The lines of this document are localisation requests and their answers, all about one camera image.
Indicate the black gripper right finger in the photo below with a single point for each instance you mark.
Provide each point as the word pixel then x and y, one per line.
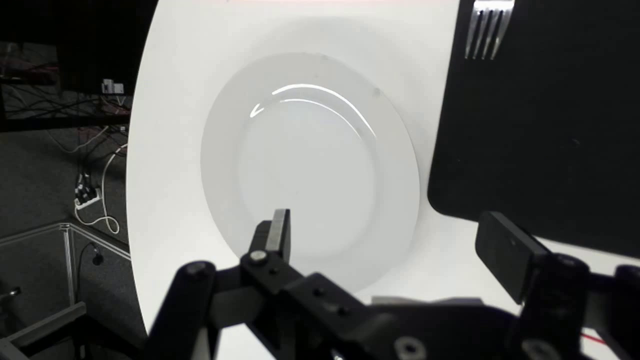
pixel 511 253

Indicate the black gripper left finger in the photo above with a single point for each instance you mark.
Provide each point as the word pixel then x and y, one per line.
pixel 274 236

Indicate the silver fork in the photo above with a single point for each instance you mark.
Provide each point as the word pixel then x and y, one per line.
pixel 491 31

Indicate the round white pedestal table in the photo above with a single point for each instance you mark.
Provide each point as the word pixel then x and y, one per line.
pixel 172 100

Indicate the grey office chair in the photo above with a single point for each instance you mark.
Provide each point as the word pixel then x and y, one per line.
pixel 47 325

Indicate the black placemat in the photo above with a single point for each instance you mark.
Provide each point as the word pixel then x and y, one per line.
pixel 553 132

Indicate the white round plate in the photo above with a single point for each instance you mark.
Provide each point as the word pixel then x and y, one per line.
pixel 307 166

